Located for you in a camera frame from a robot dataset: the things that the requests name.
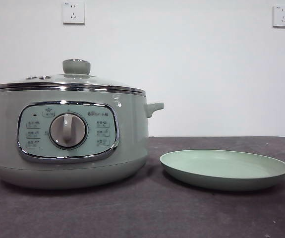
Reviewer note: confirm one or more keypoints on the pale green electric steamer pot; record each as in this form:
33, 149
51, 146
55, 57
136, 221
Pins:
132, 138

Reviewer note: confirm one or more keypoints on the glass lid with green knob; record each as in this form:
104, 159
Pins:
76, 66

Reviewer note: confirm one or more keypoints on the pale green round plate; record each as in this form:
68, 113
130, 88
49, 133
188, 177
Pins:
216, 162

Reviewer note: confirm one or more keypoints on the white wall socket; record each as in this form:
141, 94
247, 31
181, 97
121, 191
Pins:
282, 16
74, 13

